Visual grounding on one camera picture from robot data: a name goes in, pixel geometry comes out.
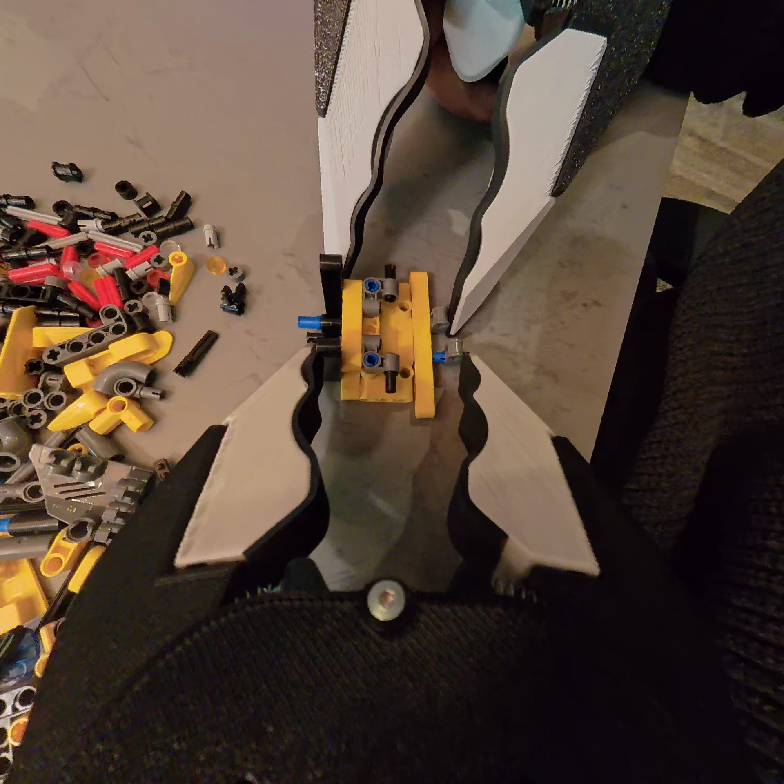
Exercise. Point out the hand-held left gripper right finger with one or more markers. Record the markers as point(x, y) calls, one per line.
point(527, 496)

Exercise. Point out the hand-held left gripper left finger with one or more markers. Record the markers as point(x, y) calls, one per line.
point(251, 496)

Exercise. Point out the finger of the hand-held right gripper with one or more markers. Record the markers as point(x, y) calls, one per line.
point(361, 92)
point(539, 122)

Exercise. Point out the yellow toy beam with pins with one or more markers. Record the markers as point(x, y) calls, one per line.
point(422, 367)

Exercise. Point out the yellow toy brick frame assembly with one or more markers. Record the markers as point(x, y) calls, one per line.
point(355, 324)

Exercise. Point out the person's right hand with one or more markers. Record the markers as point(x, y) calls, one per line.
point(459, 98)

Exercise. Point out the black toy axle rod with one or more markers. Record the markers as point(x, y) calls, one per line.
point(196, 354)

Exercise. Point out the black chair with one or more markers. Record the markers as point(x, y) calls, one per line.
point(686, 239)

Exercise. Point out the person's dark knit sweater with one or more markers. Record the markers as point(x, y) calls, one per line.
point(723, 490)

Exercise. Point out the light grey toy pin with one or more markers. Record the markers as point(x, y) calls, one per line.
point(211, 235)

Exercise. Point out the pile of toy building parts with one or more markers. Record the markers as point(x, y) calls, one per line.
point(73, 367)

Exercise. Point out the clear orange round stud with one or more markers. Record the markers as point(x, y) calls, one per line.
point(215, 264)

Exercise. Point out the small black toy bush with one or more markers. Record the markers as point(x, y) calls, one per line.
point(125, 190)

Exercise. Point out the black toy pin connector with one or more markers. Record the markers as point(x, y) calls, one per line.
point(67, 172)

